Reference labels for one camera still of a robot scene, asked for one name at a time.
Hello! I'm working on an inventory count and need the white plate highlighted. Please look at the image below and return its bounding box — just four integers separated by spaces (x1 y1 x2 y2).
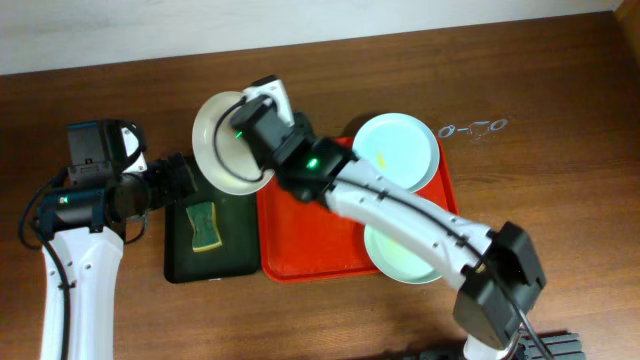
192 91 274 195

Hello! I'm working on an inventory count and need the green yellow sponge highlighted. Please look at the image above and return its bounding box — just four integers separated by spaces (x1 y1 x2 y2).
186 202 222 252

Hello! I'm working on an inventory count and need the light blue plate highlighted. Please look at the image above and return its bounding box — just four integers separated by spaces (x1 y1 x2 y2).
352 113 440 192

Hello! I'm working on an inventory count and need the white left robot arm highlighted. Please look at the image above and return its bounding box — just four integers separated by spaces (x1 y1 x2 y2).
30 119 197 359

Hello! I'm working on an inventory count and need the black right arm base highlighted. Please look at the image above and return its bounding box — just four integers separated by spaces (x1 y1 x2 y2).
399 333 587 360

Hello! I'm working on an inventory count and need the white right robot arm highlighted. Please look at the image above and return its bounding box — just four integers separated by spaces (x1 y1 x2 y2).
222 75 552 359

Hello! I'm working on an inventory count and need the black plastic tray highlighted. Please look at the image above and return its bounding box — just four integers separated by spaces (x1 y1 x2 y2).
164 156 260 283

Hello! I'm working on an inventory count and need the red plastic tray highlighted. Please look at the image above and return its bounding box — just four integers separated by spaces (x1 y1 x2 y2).
256 135 460 284

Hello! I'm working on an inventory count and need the light green plate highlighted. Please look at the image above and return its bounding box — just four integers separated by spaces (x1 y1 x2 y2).
364 225 441 285

